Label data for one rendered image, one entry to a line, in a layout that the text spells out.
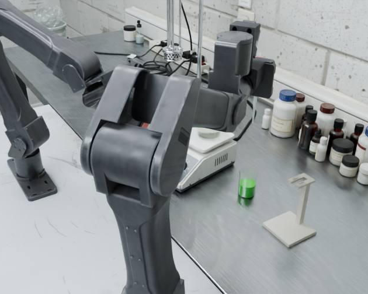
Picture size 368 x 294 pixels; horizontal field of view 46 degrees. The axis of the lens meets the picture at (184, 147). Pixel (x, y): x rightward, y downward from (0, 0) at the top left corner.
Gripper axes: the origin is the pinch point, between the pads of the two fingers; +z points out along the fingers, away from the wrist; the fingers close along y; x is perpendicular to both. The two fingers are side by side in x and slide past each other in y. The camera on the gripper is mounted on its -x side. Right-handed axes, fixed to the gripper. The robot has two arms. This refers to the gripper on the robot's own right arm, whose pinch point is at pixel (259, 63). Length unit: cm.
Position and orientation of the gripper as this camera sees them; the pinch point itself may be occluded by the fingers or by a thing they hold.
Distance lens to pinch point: 89.7
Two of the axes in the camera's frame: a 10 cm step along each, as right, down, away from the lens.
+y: -9.1, -2.2, 3.5
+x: -0.2, 8.7, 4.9
